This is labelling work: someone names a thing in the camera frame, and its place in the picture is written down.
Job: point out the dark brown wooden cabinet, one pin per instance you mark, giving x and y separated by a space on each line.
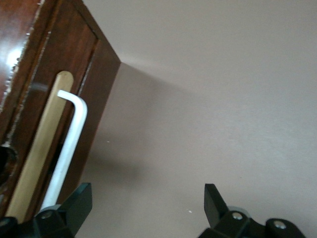
104 74

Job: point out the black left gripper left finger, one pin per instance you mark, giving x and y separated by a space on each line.
74 210

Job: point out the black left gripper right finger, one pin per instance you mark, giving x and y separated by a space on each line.
218 213

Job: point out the light wood drawer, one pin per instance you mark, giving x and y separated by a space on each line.
64 49

